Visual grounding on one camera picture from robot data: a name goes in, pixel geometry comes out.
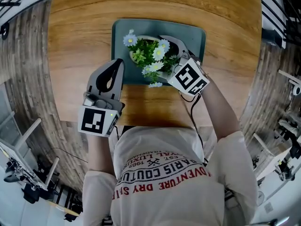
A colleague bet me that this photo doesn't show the white desk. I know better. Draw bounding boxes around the white desk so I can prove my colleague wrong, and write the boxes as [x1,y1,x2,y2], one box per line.
[0,116,60,194]
[253,133,297,182]

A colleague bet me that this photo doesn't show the person's left forearm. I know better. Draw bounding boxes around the person's left forearm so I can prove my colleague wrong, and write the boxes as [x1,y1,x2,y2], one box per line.
[86,130,119,174]

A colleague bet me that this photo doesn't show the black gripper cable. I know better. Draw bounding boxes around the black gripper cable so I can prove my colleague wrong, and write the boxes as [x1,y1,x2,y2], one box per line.
[180,91,208,167]

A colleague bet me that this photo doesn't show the person's right forearm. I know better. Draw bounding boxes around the person's right forearm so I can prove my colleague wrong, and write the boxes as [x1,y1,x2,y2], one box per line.
[201,79,241,143]

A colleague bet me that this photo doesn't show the potted white flower plant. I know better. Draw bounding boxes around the potted white flower plant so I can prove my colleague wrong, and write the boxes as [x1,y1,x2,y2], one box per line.
[122,28,182,89]

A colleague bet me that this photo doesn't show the person's white printed shirt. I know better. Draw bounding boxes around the person's white printed shirt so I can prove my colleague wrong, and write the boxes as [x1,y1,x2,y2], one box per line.
[82,125,259,226]

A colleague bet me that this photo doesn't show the grey tray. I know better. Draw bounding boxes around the grey tray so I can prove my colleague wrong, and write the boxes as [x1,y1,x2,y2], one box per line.
[111,18,207,87]

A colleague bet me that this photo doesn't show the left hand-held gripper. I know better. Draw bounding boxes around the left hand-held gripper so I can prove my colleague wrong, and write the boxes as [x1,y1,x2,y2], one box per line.
[78,58,125,138]

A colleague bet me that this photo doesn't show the black office chair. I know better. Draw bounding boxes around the black office chair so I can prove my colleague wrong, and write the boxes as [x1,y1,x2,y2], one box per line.
[22,184,41,204]

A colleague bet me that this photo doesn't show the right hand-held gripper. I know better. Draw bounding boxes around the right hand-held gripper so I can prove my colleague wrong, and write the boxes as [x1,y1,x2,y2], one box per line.
[158,35,210,96]

